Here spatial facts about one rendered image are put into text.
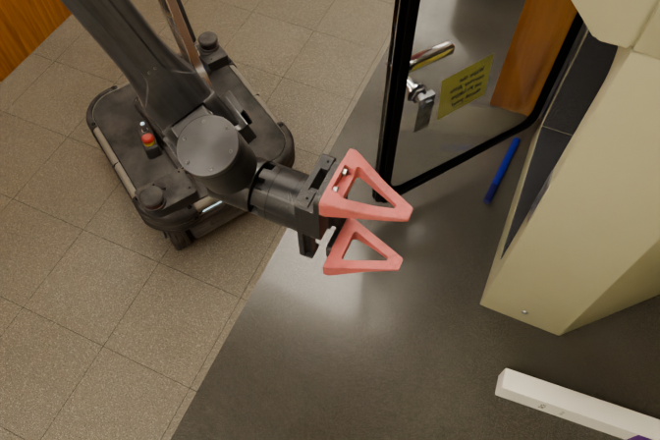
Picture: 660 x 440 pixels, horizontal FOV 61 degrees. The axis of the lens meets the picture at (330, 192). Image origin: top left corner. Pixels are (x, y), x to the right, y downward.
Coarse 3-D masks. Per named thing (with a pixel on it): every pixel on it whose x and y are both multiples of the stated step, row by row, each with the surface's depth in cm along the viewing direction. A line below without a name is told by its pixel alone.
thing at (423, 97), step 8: (424, 88) 64; (416, 96) 65; (424, 96) 63; (432, 96) 64; (424, 104) 64; (432, 104) 64; (424, 112) 66; (416, 120) 66; (424, 120) 67; (416, 128) 67
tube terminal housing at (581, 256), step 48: (624, 48) 42; (624, 96) 42; (576, 144) 48; (624, 144) 46; (576, 192) 53; (624, 192) 50; (528, 240) 62; (576, 240) 58; (624, 240) 55; (528, 288) 70; (576, 288) 65; (624, 288) 66
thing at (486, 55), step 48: (432, 0) 54; (480, 0) 58; (528, 0) 62; (432, 48) 60; (480, 48) 65; (528, 48) 70; (384, 96) 63; (480, 96) 73; (528, 96) 81; (432, 144) 76
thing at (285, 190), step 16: (320, 160) 53; (272, 176) 55; (288, 176) 55; (304, 176) 55; (320, 176) 53; (256, 192) 55; (272, 192) 54; (288, 192) 54; (304, 192) 51; (256, 208) 57; (272, 208) 55; (288, 208) 54; (288, 224) 55; (304, 240) 56
